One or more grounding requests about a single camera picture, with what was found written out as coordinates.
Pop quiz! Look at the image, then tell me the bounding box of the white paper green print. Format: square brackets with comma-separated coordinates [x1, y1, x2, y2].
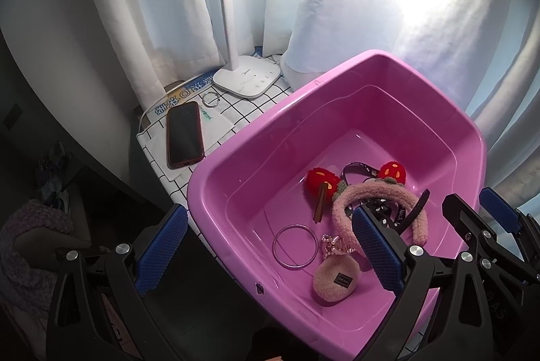
[198, 108, 241, 153]

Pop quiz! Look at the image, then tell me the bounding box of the dark wall socket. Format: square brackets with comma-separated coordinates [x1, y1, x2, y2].
[2, 103, 24, 129]

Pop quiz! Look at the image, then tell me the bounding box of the fuzzy plush pouch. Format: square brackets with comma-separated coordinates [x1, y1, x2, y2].
[312, 255, 361, 301]

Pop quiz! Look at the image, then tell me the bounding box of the blue and white booklet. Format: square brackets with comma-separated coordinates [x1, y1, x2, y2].
[154, 70, 220, 117]

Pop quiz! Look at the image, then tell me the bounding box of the black cloud print lanyard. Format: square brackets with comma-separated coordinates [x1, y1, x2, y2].
[341, 162, 418, 227]

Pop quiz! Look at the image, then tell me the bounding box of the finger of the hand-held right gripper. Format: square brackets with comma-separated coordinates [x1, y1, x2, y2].
[479, 187, 521, 235]
[442, 194, 498, 264]

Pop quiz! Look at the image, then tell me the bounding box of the silver bangle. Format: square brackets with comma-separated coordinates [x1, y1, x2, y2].
[272, 224, 317, 270]

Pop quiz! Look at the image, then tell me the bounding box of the brown hair clip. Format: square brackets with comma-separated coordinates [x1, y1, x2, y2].
[313, 183, 332, 223]

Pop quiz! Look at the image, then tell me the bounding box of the black smartphone red case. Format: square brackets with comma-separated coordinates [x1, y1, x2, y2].
[166, 101, 206, 169]

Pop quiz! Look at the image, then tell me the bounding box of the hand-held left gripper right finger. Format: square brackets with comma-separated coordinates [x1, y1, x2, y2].
[351, 206, 496, 361]

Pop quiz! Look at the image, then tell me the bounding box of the pink plastic tub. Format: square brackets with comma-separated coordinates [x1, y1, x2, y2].
[187, 49, 488, 349]

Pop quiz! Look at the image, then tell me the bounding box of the pearl hair claw clip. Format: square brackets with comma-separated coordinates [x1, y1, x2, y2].
[318, 233, 355, 260]

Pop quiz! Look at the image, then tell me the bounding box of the black digital wrist watch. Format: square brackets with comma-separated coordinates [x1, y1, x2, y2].
[399, 189, 431, 233]

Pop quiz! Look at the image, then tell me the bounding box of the purple knit cloth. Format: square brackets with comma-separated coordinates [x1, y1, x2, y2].
[0, 198, 74, 303]

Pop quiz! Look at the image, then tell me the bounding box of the white desk lamp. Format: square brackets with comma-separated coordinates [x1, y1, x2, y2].
[196, 0, 281, 99]

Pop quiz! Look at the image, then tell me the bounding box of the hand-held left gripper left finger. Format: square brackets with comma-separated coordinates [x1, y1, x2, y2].
[46, 204, 188, 361]

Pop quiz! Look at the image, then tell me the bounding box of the grid pattern tablecloth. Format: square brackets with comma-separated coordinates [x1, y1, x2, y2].
[136, 53, 296, 203]

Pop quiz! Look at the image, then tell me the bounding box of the pink headband with red flowers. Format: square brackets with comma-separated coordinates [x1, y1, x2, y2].
[304, 160, 429, 248]

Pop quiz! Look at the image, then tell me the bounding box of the white curtain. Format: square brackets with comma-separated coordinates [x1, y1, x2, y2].
[78, 0, 296, 108]
[280, 0, 540, 210]

